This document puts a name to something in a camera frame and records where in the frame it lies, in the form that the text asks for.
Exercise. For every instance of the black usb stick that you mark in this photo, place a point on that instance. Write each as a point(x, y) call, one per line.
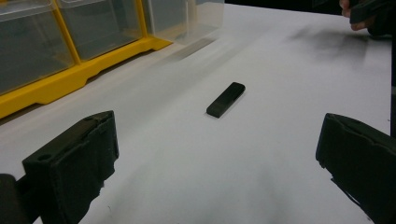
point(226, 99)

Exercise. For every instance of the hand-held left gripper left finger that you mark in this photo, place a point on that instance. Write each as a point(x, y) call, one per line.
point(72, 168)

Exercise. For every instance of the yellow drawer cabinet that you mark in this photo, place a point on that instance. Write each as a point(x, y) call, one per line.
point(46, 87)

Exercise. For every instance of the clear plastic drawer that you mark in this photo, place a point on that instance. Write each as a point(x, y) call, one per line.
point(183, 17)
point(99, 26)
point(31, 46)

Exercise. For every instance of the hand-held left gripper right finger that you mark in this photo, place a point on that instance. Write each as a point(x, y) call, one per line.
point(361, 158)

